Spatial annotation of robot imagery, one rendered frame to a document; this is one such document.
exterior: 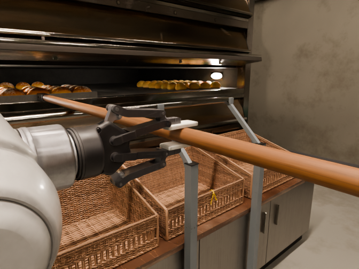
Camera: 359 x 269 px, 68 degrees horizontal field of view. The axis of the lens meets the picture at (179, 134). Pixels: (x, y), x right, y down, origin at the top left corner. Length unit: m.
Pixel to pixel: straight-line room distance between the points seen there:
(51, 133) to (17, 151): 0.18
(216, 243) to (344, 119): 3.08
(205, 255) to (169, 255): 0.26
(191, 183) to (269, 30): 3.81
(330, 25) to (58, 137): 4.08
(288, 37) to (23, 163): 4.39
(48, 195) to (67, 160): 0.19
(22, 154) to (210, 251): 1.30
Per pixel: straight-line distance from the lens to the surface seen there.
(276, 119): 4.55
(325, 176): 0.34
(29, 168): 0.17
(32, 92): 1.43
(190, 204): 1.12
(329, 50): 4.23
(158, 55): 1.45
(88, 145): 0.37
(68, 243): 1.34
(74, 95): 1.46
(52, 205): 0.17
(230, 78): 2.32
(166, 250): 1.23
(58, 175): 0.36
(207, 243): 1.40
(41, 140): 0.36
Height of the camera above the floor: 1.31
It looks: 13 degrees down
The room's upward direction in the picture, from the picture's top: straight up
